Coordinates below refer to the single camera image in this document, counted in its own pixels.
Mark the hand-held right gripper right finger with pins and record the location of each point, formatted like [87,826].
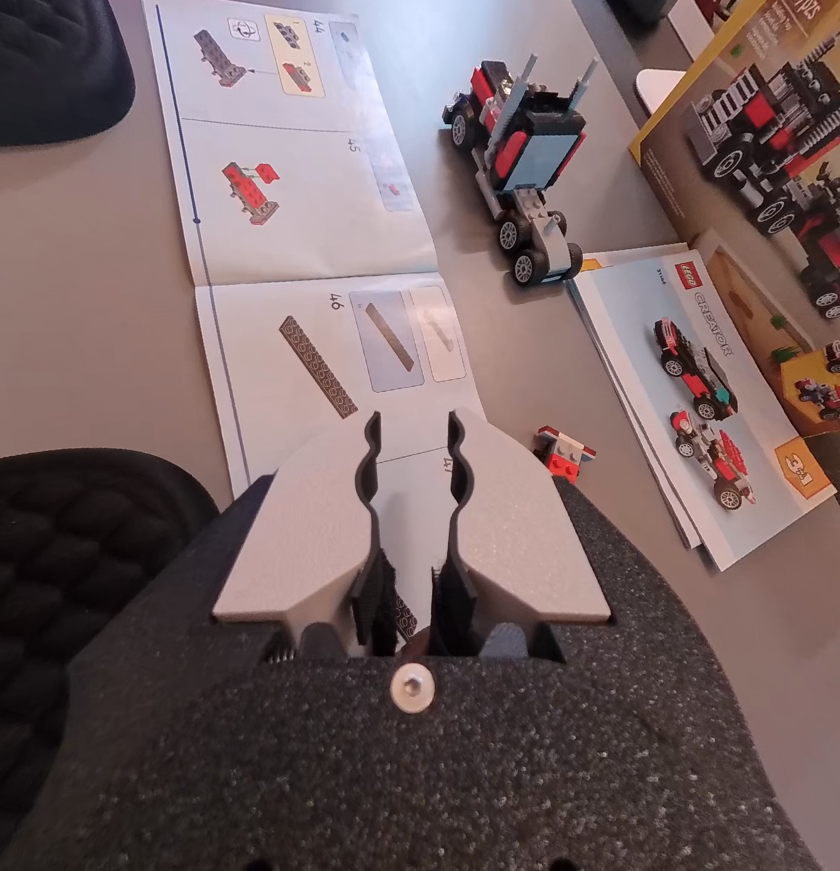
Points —
[529,544]

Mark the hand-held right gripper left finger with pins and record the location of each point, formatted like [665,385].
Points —
[297,544]

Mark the grey red lego assembly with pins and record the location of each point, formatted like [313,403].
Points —
[563,456]

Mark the open lego instruction booklet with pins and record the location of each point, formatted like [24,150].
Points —
[311,224]

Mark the black red lego truck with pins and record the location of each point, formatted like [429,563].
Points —
[529,156]

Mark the lego set box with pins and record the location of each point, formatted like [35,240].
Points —
[733,204]

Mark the car cover instruction booklet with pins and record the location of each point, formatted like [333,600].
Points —
[637,408]

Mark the black quilted wrist pad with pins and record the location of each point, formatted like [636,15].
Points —
[45,68]
[66,578]

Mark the white round object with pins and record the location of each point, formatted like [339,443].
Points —
[658,88]

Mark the grey desk mat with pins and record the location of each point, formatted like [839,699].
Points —
[617,51]

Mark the dark grey speaker box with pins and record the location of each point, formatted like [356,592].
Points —
[637,10]

